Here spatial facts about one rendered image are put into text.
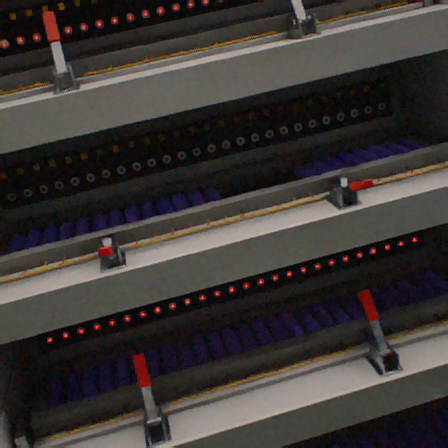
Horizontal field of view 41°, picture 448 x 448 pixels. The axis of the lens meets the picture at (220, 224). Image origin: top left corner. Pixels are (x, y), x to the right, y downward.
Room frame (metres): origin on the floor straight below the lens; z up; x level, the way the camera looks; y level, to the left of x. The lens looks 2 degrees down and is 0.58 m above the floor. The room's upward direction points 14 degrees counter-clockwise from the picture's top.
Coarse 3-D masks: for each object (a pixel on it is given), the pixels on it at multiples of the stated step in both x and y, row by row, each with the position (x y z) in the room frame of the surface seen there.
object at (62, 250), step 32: (384, 160) 0.70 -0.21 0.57; (416, 160) 0.70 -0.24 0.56; (256, 192) 0.69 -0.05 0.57; (288, 192) 0.68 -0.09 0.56; (320, 192) 0.69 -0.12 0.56; (128, 224) 0.67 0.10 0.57; (160, 224) 0.67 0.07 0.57; (192, 224) 0.67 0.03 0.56; (0, 256) 0.66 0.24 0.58; (32, 256) 0.65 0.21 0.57; (64, 256) 0.65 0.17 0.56
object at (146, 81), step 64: (64, 0) 0.77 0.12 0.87; (128, 0) 0.78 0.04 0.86; (192, 0) 0.80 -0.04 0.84; (256, 0) 0.81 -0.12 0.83; (320, 0) 0.83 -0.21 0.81; (384, 0) 0.72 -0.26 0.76; (0, 64) 0.77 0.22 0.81; (64, 64) 0.63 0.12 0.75; (128, 64) 0.67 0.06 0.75; (192, 64) 0.63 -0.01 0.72; (256, 64) 0.64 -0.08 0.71; (320, 64) 0.65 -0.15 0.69; (0, 128) 0.61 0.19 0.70; (64, 128) 0.62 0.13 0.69
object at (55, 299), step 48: (288, 144) 0.81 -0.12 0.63; (432, 144) 0.80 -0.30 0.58; (96, 192) 0.78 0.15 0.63; (384, 192) 0.67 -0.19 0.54; (432, 192) 0.66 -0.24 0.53; (192, 240) 0.65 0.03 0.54; (240, 240) 0.63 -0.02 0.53; (288, 240) 0.64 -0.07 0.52; (336, 240) 0.65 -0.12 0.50; (0, 288) 0.63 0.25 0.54; (48, 288) 0.61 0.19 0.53; (96, 288) 0.61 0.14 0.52; (144, 288) 0.62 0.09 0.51; (192, 288) 0.63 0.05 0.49; (0, 336) 0.61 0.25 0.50
